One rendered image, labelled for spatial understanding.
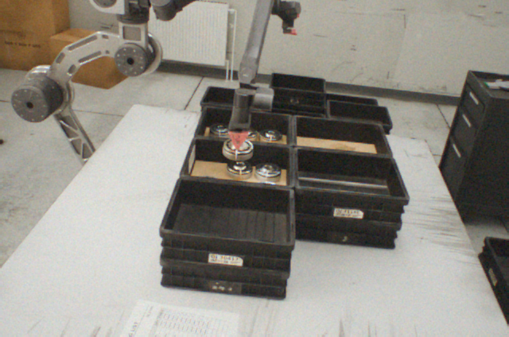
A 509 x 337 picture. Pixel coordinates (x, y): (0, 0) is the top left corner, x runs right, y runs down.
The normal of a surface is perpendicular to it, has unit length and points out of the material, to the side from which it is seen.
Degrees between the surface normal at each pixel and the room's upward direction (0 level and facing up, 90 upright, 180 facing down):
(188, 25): 90
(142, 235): 0
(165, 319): 0
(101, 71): 90
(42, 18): 90
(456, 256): 0
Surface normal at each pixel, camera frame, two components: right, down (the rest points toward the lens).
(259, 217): 0.08, -0.87
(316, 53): -0.11, 0.47
